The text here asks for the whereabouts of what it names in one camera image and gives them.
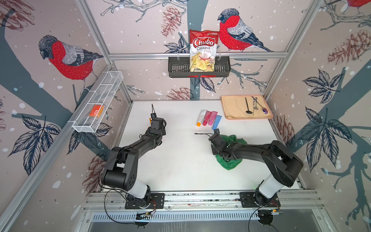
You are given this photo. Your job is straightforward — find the purple spoon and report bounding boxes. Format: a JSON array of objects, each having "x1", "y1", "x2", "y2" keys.
[{"x1": 256, "y1": 100, "x2": 268, "y2": 114}]

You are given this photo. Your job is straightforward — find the aluminium front rail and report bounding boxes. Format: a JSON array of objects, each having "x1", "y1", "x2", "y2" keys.
[{"x1": 81, "y1": 189, "x2": 324, "y2": 212}]

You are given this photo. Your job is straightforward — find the green microfibre cloth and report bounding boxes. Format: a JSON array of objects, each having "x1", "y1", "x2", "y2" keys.
[{"x1": 215, "y1": 134, "x2": 247, "y2": 171}]

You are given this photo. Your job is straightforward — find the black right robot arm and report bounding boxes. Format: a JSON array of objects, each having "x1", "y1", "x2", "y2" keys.
[{"x1": 209, "y1": 129, "x2": 303, "y2": 206}]

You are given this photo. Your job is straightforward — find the red cassava chips bag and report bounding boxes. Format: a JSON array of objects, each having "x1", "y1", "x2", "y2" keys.
[{"x1": 189, "y1": 30, "x2": 219, "y2": 72}]

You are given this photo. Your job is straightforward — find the light blue toothpaste tube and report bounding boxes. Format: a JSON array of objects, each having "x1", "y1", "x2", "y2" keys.
[{"x1": 212, "y1": 115, "x2": 222, "y2": 130}]

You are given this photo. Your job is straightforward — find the orange packet in basket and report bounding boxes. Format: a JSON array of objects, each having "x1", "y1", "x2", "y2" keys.
[{"x1": 89, "y1": 104, "x2": 105, "y2": 118}]

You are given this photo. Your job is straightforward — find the white wire shelf basket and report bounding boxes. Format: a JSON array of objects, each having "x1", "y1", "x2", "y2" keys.
[{"x1": 72, "y1": 71, "x2": 123, "y2": 133}]

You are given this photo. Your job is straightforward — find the light pink toothpaste tube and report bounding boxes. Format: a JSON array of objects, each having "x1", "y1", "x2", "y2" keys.
[{"x1": 208, "y1": 111, "x2": 218, "y2": 126}]

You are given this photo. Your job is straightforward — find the dark pink toothpaste tube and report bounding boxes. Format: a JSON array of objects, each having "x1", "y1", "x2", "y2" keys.
[{"x1": 203, "y1": 111, "x2": 212, "y2": 126}]

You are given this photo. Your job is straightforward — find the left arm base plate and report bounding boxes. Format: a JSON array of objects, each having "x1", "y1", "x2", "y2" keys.
[{"x1": 125, "y1": 193, "x2": 165, "y2": 209}]

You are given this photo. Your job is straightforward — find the black ladle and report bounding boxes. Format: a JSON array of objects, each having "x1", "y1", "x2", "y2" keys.
[{"x1": 245, "y1": 98, "x2": 253, "y2": 115}]

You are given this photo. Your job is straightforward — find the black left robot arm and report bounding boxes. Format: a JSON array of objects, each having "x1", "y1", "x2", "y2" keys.
[{"x1": 101, "y1": 113, "x2": 167, "y2": 205}]

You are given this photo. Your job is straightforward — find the black wall basket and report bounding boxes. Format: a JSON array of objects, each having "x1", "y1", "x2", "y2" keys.
[{"x1": 168, "y1": 57, "x2": 231, "y2": 78}]

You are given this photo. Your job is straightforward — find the beige cloth mat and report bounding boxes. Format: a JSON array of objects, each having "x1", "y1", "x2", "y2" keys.
[{"x1": 221, "y1": 95, "x2": 273, "y2": 120}]

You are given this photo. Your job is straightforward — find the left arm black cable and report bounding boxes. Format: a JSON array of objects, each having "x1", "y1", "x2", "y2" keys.
[{"x1": 103, "y1": 103, "x2": 157, "y2": 226}]

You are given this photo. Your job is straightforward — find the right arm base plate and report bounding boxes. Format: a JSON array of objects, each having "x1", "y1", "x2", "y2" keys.
[{"x1": 239, "y1": 190, "x2": 281, "y2": 208}]

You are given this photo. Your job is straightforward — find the white orange-capped toothpaste tube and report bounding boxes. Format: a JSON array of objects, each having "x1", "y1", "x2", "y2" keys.
[{"x1": 196, "y1": 109, "x2": 207, "y2": 127}]

